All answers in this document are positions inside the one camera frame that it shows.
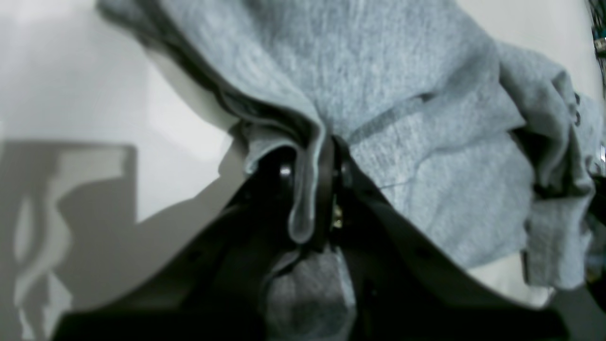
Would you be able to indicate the grey t-shirt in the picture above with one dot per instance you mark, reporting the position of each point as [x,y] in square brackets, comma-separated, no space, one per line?
[485,147]

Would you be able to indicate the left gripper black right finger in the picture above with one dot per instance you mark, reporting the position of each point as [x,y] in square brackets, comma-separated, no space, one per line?
[405,288]

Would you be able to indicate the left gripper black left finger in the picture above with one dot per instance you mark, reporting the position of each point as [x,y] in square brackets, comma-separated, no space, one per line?
[213,289]

